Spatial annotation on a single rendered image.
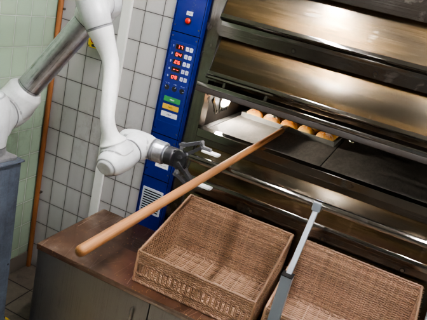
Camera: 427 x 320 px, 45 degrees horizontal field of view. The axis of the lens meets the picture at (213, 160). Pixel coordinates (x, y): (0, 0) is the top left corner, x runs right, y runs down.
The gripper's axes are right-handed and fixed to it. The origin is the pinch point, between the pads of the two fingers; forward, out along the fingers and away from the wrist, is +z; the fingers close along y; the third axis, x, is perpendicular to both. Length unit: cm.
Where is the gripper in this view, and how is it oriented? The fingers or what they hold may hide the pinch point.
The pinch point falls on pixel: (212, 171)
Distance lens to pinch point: 193.2
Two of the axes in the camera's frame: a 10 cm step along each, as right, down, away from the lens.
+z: 8.9, 3.3, -3.2
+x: -4.0, 2.1, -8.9
